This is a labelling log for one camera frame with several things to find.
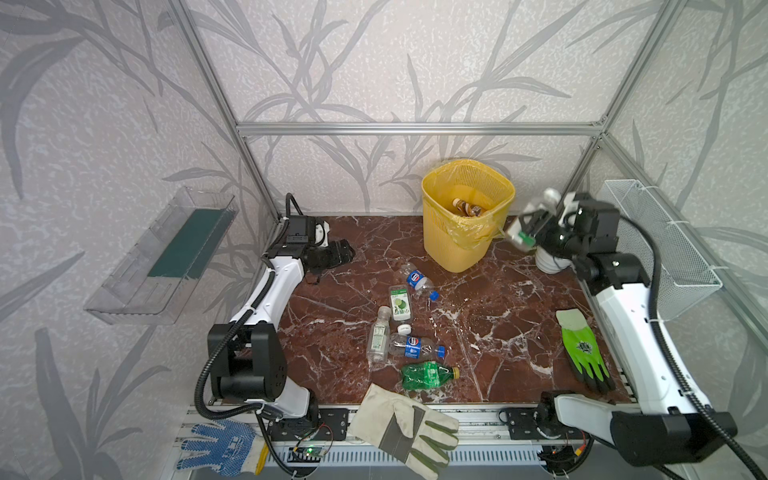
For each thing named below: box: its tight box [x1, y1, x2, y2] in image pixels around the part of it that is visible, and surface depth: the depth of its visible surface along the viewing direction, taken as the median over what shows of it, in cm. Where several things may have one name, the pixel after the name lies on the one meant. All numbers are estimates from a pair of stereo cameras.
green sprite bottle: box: [401, 361, 461, 390], surface depth 81 cm
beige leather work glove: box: [348, 383, 460, 480], surface depth 74 cm
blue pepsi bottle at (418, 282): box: [401, 262, 440, 301], surface depth 98 cm
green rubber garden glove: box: [556, 308, 615, 392], surface depth 86 cm
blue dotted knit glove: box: [176, 419, 263, 477], surface depth 72 cm
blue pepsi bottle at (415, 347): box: [388, 333, 447, 361], surface depth 84 cm
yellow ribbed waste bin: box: [421, 159, 516, 273], surface depth 96 cm
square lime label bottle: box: [389, 285, 412, 323], surface depth 93 cm
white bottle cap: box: [397, 324, 412, 336], surface depth 89 cm
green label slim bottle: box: [366, 305, 392, 363], surface depth 85 cm
